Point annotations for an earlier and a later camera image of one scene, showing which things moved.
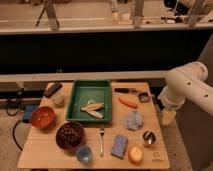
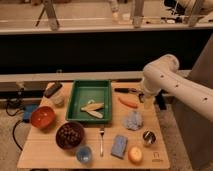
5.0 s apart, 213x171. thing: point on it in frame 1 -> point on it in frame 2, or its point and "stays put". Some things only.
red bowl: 43,117 stays put
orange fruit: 135,155 stays put
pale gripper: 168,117 -> 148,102
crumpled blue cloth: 133,120 stays put
